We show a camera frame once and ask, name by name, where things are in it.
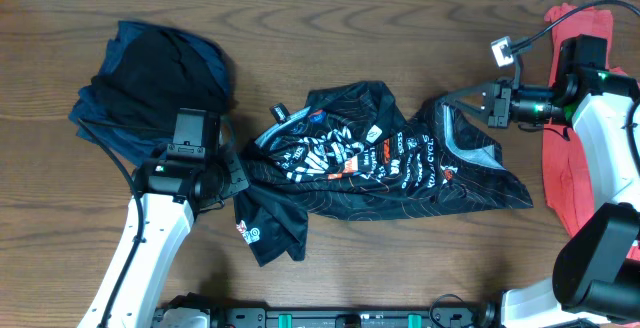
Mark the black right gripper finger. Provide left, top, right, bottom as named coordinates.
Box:
left=444, top=81, right=493, bottom=103
left=451, top=101, right=490, bottom=124

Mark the black printed cycling jersey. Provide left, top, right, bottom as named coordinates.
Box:
left=234, top=81, right=532, bottom=265

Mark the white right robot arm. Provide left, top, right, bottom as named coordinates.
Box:
left=444, top=35, right=639, bottom=327

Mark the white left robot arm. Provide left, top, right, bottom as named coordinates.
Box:
left=79, top=146, right=249, bottom=327

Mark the red folded garment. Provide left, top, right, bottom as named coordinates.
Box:
left=542, top=3, right=614, bottom=235

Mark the black folded garment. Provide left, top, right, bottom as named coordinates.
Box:
left=90, top=29, right=231, bottom=140

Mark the navy blue folded garment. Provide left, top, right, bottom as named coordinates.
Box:
left=69, top=21, right=232, bottom=166

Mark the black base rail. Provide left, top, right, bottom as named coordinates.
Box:
left=151, top=293, right=500, bottom=328

